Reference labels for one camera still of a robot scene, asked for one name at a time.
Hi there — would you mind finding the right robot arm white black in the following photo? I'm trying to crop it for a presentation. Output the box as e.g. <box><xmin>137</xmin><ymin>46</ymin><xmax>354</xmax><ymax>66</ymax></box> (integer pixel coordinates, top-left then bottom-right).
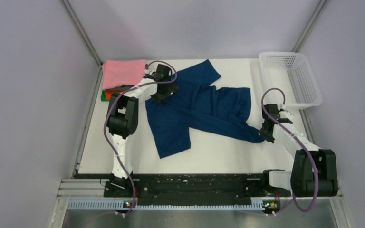
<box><xmin>259</xmin><ymin>104</ymin><xmax>338</xmax><ymax>197</ymax></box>

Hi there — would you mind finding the dark blue t shirt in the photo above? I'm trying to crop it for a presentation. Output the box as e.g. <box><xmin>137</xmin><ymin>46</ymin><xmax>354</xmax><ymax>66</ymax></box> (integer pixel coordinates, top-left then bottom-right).
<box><xmin>145</xmin><ymin>60</ymin><xmax>264</xmax><ymax>159</ymax></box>

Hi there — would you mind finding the white plastic basket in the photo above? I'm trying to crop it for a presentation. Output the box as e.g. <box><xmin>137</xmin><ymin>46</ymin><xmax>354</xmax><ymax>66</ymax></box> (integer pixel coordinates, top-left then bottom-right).
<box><xmin>259</xmin><ymin>52</ymin><xmax>323</xmax><ymax>109</ymax></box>

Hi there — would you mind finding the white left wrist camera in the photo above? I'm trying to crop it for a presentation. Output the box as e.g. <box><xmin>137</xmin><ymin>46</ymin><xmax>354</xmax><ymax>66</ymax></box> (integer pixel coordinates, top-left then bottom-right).
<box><xmin>144</xmin><ymin>69</ymin><xmax>156</xmax><ymax>80</ymax></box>

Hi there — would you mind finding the white slotted cable duct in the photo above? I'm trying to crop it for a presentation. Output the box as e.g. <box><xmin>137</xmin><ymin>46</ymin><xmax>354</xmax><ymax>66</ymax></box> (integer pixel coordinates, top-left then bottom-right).
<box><xmin>67</xmin><ymin>199</ymin><xmax>265</xmax><ymax>211</ymax></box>

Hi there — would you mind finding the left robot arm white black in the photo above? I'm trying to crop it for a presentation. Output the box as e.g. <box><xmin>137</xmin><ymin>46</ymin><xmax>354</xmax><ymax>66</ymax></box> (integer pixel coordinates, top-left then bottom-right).
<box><xmin>103</xmin><ymin>60</ymin><xmax>178</xmax><ymax>196</ymax></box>

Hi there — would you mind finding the grey folded t shirt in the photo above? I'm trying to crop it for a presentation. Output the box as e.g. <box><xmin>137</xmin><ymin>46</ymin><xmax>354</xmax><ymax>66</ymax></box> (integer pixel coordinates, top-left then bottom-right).
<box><xmin>112</xmin><ymin>85</ymin><xmax>134</xmax><ymax>92</ymax></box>

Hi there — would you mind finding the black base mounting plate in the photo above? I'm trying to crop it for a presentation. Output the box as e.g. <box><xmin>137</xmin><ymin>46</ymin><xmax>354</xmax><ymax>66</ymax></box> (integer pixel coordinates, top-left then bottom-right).
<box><xmin>104</xmin><ymin>173</ymin><xmax>291</xmax><ymax>206</ymax></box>

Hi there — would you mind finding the green folded t shirt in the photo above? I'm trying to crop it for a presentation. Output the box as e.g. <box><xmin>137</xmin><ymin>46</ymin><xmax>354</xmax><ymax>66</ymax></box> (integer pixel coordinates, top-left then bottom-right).
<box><xmin>100</xmin><ymin>91</ymin><xmax>112</xmax><ymax>102</ymax></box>

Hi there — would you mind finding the orange folded t shirt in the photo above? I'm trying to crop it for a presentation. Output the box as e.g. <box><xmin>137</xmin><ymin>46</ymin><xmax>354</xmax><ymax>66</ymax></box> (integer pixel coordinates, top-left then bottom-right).
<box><xmin>104</xmin><ymin>91</ymin><xmax>120</xmax><ymax>101</ymax></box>

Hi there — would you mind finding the pink folded t shirt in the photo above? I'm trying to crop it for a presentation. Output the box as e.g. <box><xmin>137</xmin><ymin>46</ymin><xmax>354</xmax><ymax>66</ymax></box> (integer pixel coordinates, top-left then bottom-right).
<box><xmin>102</xmin><ymin>59</ymin><xmax>146</xmax><ymax>90</ymax></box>

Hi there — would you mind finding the aluminium frame rail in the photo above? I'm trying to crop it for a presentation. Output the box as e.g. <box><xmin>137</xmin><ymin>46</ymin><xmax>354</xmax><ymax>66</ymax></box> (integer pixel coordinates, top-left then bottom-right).
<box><xmin>57</xmin><ymin>179</ymin><xmax>344</xmax><ymax>200</ymax></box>

